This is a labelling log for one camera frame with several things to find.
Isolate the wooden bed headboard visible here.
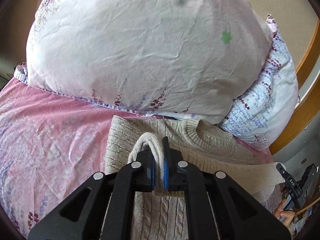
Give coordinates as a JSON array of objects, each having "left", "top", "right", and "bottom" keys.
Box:
[{"left": 270, "top": 21, "right": 319, "bottom": 155}]

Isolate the beige cable-knit sweater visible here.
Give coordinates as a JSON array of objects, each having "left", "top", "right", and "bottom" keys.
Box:
[{"left": 104, "top": 116, "right": 283, "bottom": 239}]

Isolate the person's right hand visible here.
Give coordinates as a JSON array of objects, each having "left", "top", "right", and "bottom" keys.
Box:
[{"left": 273, "top": 199, "right": 296, "bottom": 228}]

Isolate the pale pink floral pillow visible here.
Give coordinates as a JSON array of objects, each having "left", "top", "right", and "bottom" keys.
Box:
[{"left": 26, "top": 0, "right": 272, "bottom": 124}]

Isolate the pink floral bed sheet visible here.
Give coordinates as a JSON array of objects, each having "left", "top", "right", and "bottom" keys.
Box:
[{"left": 0, "top": 63, "right": 283, "bottom": 238}]

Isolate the white blue floral pillow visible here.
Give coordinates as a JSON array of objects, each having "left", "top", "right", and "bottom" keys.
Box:
[{"left": 220, "top": 15, "right": 299, "bottom": 151}]

